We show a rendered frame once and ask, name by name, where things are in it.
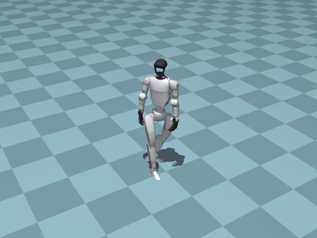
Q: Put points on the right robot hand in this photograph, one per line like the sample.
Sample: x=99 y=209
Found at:
x=140 y=117

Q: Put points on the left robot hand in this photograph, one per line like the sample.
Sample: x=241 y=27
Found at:
x=174 y=125

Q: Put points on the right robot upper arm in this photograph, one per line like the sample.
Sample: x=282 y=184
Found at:
x=145 y=88

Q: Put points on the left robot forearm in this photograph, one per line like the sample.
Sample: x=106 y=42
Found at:
x=176 y=111

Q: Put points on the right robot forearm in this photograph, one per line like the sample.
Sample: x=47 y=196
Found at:
x=141 y=105

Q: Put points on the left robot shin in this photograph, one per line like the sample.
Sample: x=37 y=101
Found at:
x=158 y=147

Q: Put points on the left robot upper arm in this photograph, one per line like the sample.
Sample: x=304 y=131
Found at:
x=174 y=85

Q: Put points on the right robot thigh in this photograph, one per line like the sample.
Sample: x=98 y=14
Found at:
x=150 y=129

